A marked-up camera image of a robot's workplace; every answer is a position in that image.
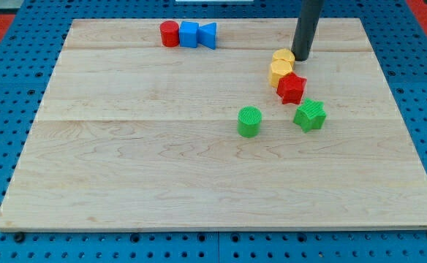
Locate blue triangle block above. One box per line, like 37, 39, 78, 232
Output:
197, 23, 217, 50

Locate red star block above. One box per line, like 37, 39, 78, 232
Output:
276, 72, 307, 104

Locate light wooden board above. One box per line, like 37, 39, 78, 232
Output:
0, 18, 427, 232

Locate yellow heart block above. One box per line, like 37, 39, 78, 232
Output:
271, 48, 295, 66

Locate green star block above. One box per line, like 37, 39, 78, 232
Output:
292, 98, 327, 133

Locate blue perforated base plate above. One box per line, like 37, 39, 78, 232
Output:
0, 0, 427, 262

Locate yellow hexagon block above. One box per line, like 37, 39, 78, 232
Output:
268, 60, 292, 88

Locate green cylinder block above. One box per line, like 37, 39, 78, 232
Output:
237, 106, 262, 137

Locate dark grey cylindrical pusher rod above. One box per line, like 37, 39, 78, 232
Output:
291, 0, 325, 61

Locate red cylinder block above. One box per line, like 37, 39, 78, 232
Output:
159, 20, 180, 47

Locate blue cube block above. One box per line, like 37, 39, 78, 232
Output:
178, 21, 199, 48

